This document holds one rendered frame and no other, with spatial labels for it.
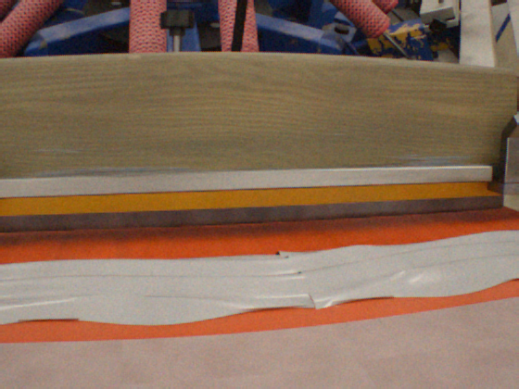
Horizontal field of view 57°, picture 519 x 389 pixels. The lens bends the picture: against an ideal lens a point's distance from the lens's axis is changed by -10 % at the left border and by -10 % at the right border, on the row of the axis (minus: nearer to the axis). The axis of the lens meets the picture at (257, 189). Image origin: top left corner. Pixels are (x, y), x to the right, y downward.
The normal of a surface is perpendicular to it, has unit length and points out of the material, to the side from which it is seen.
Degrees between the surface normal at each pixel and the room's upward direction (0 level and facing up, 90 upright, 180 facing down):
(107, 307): 9
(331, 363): 32
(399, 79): 56
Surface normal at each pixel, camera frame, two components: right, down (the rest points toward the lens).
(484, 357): 0.00, -0.98
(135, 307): 0.11, -0.58
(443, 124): 0.21, 0.16
